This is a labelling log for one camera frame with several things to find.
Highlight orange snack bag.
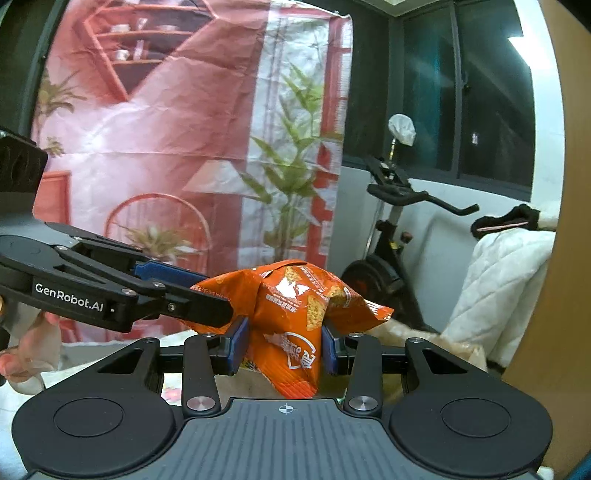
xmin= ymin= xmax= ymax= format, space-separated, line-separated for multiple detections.
xmin=191 ymin=260 xmax=394 ymax=399

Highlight person's left hand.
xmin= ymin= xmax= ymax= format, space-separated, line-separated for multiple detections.
xmin=1 ymin=304 xmax=61 ymax=395

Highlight brown cardboard box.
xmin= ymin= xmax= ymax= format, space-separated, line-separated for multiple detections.
xmin=215 ymin=320 xmax=488 ymax=406

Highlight black exercise bike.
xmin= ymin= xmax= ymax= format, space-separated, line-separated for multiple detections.
xmin=342 ymin=113 xmax=480 ymax=333

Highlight checkered printed tablecloth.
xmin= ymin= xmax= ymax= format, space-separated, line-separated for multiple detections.
xmin=1 ymin=341 xmax=181 ymax=479

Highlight red printed backdrop cloth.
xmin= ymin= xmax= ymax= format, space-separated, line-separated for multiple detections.
xmin=32 ymin=0 xmax=355 ymax=343

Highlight white quilted blanket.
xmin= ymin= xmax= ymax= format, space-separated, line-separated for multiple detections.
xmin=443 ymin=201 xmax=560 ymax=368

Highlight wooden cabinet panel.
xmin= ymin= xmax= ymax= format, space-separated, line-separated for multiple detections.
xmin=500 ymin=0 xmax=591 ymax=478

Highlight black pink garment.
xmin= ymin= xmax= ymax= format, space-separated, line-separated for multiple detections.
xmin=471 ymin=204 xmax=540 ymax=240

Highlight dark window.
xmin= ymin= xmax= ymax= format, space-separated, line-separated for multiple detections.
xmin=344 ymin=1 xmax=536 ymax=200

